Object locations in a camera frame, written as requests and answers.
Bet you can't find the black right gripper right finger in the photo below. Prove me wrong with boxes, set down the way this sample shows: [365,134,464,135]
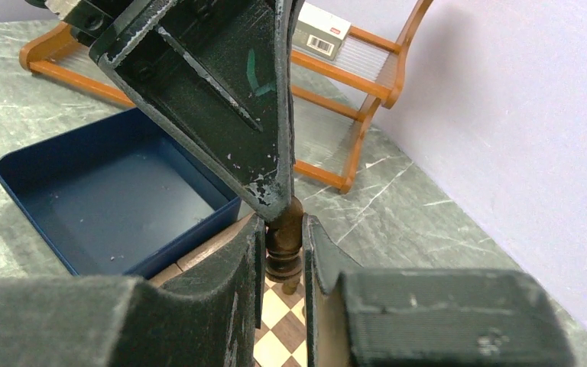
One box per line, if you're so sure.
[302,215,576,366]

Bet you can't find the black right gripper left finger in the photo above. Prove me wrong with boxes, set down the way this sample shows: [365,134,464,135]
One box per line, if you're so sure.
[0,215,265,366]

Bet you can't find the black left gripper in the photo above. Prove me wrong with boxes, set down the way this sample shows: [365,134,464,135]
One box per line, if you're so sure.
[25,0,132,46]

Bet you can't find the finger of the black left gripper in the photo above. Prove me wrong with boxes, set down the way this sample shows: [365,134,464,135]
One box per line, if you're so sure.
[89,0,302,222]

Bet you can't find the dark chess piece off board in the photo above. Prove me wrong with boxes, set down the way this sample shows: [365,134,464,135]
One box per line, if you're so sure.
[266,196,304,295]

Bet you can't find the wooden chess board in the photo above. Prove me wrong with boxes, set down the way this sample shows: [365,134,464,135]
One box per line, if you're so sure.
[149,211,309,367]

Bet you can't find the white red box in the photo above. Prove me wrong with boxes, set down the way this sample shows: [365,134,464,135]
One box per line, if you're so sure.
[292,2,352,61]

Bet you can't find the orange wooden rack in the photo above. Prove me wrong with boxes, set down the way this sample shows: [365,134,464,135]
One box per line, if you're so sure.
[18,1,432,193]

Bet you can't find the blue metal tin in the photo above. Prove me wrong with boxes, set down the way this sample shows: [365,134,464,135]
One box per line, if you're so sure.
[0,109,241,278]

